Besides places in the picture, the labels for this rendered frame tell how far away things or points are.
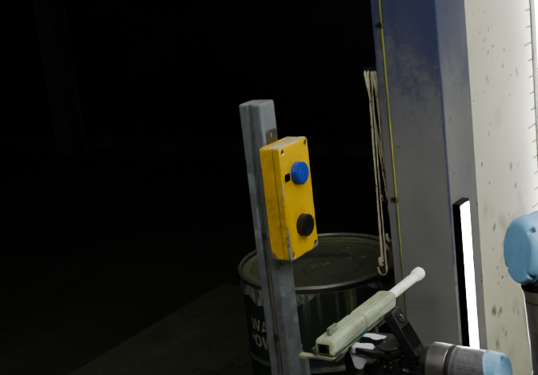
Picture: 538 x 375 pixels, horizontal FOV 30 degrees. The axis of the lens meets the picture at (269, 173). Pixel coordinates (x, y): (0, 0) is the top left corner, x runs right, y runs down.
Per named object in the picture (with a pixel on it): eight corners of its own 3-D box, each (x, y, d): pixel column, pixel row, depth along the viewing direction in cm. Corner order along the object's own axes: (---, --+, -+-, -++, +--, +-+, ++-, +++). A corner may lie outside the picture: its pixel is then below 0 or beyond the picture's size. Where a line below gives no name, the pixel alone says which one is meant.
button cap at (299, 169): (310, 180, 224) (302, 180, 225) (308, 159, 223) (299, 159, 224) (299, 187, 220) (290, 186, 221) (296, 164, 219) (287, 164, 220)
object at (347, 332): (341, 432, 219) (331, 335, 214) (323, 428, 222) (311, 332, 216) (434, 344, 258) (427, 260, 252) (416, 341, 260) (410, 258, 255)
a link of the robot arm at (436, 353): (441, 355, 209) (459, 336, 217) (419, 352, 212) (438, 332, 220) (443, 394, 212) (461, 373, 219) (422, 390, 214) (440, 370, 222)
